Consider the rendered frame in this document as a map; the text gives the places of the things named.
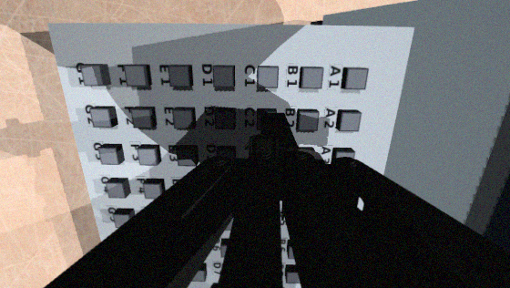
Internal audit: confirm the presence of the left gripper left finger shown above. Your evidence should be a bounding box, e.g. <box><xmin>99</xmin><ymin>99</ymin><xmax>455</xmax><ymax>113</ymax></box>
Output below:
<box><xmin>44</xmin><ymin>113</ymin><xmax>284</xmax><ymax>288</ymax></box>

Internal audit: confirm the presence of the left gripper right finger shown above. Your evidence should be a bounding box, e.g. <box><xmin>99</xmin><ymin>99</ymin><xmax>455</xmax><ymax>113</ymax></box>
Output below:
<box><xmin>273</xmin><ymin>113</ymin><xmax>510</xmax><ymax>288</ymax></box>

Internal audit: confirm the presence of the grey box-shaped cabinet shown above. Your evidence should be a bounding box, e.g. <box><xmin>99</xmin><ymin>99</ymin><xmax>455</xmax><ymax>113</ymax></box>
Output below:
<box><xmin>47</xmin><ymin>0</ymin><xmax>510</xmax><ymax>252</ymax></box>

